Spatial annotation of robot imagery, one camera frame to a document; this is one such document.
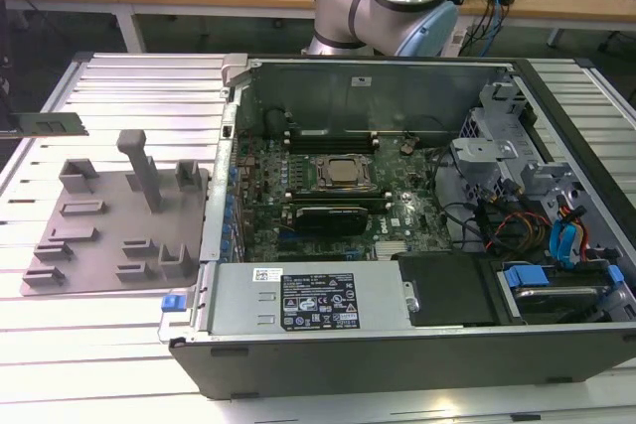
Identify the blue case latch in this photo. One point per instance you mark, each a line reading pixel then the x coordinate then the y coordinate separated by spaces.
pixel 173 303

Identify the black plastic shroud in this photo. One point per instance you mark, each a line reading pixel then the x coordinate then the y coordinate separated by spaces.
pixel 447 290

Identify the grey case corner latch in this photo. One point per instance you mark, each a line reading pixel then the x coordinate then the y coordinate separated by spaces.
pixel 234 69

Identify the grey metal drive cage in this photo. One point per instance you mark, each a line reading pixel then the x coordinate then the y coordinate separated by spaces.
pixel 484 156

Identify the round coin battery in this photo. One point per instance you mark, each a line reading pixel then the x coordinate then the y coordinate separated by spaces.
pixel 407 148

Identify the hard disk in blue carrier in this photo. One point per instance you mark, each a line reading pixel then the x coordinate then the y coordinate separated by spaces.
pixel 551 295

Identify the white sticker on case wall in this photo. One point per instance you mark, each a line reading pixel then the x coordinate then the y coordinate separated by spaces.
pixel 361 81

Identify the silver chipset heatsink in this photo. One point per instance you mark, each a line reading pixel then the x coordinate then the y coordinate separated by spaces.
pixel 390 250

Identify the green RAM stick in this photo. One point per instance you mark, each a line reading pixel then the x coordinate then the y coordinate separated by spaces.
pixel 49 124

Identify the black graphics card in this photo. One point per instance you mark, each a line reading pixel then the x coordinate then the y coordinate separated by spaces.
pixel 330 219

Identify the black RAM slot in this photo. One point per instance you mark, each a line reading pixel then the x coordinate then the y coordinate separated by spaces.
pixel 343 204
pixel 328 146
pixel 338 193
pixel 328 134

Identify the black power supply label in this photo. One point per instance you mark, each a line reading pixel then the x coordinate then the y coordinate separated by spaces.
pixel 318 301

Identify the white barcode sticker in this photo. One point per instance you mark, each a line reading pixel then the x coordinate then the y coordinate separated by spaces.
pixel 261 274

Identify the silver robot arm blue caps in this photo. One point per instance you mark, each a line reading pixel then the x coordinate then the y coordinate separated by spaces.
pixel 377 7

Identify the green motherboard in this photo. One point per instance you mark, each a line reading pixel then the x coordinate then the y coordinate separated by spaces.
pixel 412 205

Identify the silver CPU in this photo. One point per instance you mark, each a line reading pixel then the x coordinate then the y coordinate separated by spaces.
pixel 344 171

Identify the grey power supply unit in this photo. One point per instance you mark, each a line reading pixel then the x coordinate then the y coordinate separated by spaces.
pixel 238 305

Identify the grey plastic parts rack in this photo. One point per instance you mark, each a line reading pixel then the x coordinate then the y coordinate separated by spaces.
pixel 119 225

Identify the black open PC case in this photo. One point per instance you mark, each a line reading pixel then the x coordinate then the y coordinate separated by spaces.
pixel 377 364

